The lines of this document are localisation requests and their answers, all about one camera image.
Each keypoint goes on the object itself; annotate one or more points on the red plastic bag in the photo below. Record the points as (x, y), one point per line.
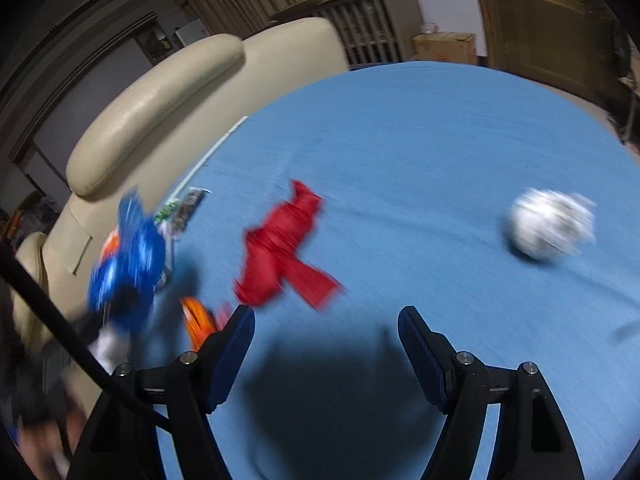
(282, 255)

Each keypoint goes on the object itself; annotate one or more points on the brown cardboard box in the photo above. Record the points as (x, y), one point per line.
(444, 47)

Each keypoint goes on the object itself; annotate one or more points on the orange plastic bag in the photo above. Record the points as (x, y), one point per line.
(197, 325)

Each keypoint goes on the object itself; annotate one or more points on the white knotted plastic bag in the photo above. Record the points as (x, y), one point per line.
(547, 225)

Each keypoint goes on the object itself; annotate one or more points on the white appliance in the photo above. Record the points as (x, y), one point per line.
(192, 36)

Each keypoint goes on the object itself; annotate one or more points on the orange and white tissue pack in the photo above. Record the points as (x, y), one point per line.
(111, 247)

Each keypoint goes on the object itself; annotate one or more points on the dark screen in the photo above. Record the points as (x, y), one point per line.
(85, 100)

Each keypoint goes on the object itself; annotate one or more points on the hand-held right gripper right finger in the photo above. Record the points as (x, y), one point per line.
(425, 360)

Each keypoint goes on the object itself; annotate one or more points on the thin white stick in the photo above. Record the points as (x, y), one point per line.
(210, 157)

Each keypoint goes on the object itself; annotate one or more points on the beige leather sofa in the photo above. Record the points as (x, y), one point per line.
(165, 95)

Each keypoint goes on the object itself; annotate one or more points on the wooden double door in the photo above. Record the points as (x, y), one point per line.
(550, 15)

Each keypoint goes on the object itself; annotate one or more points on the blue plastic bag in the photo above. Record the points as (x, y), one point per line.
(132, 255)

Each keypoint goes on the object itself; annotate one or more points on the person's left hand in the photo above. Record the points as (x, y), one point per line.
(55, 440)

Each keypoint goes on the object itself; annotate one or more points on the slatted wooden radiator cover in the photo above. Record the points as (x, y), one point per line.
(360, 22)

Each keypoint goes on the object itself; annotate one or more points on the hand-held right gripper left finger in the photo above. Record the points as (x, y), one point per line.
(230, 355)

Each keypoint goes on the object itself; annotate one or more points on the green snack wrapper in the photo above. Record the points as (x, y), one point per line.
(184, 207)

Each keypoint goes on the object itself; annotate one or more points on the clear plastic item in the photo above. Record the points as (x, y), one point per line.
(430, 27)

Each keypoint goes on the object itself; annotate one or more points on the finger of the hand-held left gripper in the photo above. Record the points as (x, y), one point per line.
(122, 312)

